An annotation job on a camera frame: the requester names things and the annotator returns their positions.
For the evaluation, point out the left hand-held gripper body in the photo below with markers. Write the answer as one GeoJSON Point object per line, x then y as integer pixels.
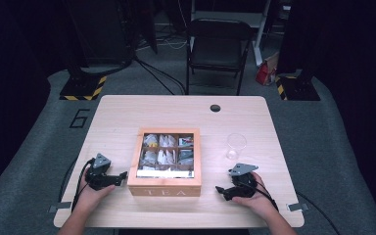
{"type": "Point", "coordinates": [97, 179]}

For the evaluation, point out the person's right hand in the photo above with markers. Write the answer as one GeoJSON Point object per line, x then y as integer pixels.
{"type": "Point", "coordinates": [261, 200]}

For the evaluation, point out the wooden tea box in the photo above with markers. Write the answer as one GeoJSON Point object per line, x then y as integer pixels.
{"type": "Point", "coordinates": [164, 186]}

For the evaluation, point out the grey tape piece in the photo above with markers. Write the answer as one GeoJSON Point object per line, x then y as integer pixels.
{"type": "Point", "coordinates": [297, 207]}
{"type": "Point", "coordinates": [60, 207]}

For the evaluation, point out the striped black stand base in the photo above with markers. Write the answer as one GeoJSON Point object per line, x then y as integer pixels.
{"type": "Point", "coordinates": [83, 87]}
{"type": "Point", "coordinates": [298, 88]}

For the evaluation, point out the person's left hand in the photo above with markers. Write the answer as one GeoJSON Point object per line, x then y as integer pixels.
{"type": "Point", "coordinates": [89, 198]}

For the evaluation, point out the group of tea bags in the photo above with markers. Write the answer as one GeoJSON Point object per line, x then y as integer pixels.
{"type": "Point", "coordinates": [166, 156]}

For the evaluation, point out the black folding chair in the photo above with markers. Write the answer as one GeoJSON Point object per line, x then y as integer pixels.
{"type": "Point", "coordinates": [217, 49]}

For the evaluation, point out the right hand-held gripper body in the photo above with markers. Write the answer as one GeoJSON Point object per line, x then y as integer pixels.
{"type": "Point", "coordinates": [245, 187]}

